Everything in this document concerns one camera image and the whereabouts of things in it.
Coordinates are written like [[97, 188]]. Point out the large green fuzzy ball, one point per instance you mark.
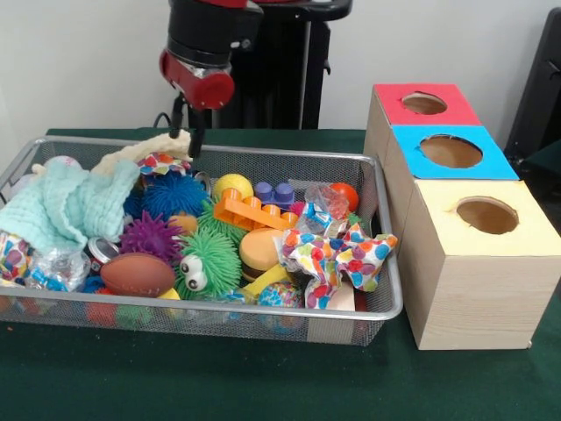
[[210, 259]]

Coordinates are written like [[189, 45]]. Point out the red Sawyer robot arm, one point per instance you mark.
[[215, 26]]

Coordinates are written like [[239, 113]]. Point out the purple spiky ball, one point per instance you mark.
[[151, 237]]

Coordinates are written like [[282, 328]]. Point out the dark green table cloth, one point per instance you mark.
[[263, 377]]

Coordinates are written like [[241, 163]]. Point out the tan hamburger toy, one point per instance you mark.
[[261, 250]]

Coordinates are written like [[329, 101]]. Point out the dark blue spiky ball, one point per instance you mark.
[[175, 193]]

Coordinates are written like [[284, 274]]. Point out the silver drink can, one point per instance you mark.
[[101, 250]]

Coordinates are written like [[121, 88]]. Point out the mint green waffle cloth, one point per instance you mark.
[[70, 206]]

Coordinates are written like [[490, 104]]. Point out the black equipment stand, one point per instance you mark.
[[539, 88]]

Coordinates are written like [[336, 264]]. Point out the purple building block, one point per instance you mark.
[[274, 192]]

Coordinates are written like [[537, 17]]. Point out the wooden box with three holes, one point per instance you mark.
[[473, 281]]

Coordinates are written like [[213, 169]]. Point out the colourful polka dot fabric toy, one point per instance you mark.
[[13, 257]]

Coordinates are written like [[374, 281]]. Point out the blue globe ball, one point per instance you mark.
[[280, 295]]

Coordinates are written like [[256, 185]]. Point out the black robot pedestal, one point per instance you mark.
[[289, 70]]

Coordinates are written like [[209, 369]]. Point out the clear mesh bin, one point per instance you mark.
[[386, 289]]

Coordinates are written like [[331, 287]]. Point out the colourful dotted fabric strip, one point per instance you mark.
[[162, 164]]

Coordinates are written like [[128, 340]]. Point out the cream yellow waffle cloth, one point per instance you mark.
[[140, 149]]

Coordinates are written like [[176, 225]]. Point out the red ball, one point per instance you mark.
[[346, 195]]

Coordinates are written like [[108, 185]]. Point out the colourful patchwork fabric toy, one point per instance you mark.
[[337, 259]]

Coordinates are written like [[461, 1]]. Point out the brown football toy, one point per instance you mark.
[[138, 274]]

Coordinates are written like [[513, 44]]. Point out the orange plastic block toy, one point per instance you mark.
[[254, 211]]

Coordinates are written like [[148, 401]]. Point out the yellow tennis ball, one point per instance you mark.
[[232, 186]]

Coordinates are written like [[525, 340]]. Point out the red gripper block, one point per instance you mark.
[[197, 83]]

